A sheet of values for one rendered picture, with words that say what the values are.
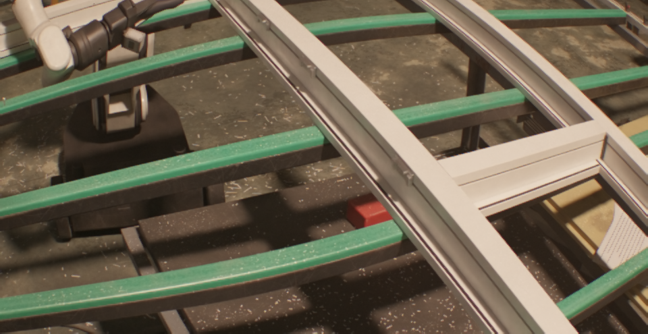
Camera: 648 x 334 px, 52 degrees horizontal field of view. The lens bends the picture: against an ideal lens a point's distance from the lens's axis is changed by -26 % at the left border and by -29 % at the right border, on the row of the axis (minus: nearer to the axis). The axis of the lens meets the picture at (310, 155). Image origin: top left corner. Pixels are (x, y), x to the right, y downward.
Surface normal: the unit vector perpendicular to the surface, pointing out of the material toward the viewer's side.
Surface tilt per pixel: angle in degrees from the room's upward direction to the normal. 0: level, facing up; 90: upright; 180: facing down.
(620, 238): 0
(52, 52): 42
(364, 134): 90
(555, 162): 90
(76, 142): 0
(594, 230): 0
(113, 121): 112
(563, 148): 90
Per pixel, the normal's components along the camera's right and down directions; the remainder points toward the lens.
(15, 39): 0.40, 0.51
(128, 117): 0.26, 0.81
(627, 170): -0.91, 0.18
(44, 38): 0.38, -0.29
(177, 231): 0.04, -0.84
